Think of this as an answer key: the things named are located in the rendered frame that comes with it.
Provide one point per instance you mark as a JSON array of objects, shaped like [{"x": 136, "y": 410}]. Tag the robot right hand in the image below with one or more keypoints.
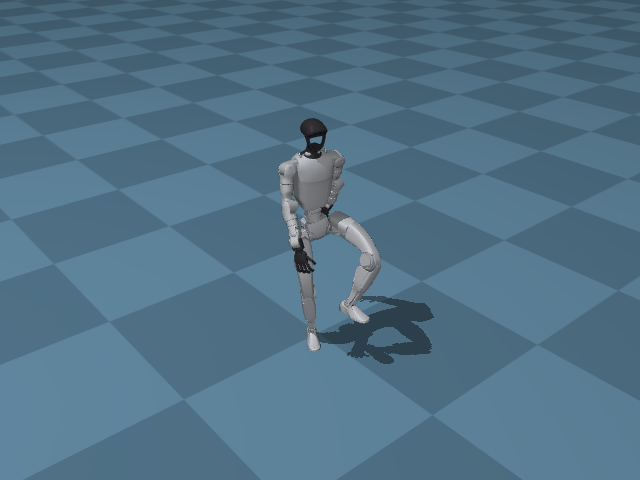
[{"x": 301, "y": 258}]

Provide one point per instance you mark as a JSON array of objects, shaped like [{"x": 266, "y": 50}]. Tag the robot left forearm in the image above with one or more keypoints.
[{"x": 332, "y": 198}]

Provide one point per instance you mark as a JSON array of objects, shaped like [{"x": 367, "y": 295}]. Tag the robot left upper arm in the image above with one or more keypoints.
[{"x": 339, "y": 160}]

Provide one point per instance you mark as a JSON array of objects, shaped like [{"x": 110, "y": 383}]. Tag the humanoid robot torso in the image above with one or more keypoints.
[{"x": 311, "y": 189}]

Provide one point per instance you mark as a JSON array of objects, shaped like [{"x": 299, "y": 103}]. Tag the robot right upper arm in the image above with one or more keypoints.
[{"x": 287, "y": 170}]

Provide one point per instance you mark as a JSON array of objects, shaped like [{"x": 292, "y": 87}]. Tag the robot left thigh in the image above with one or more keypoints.
[{"x": 355, "y": 234}]

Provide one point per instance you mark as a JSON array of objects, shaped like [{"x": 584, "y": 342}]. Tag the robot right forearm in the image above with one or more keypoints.
[{"x": 292, "y": 223}]

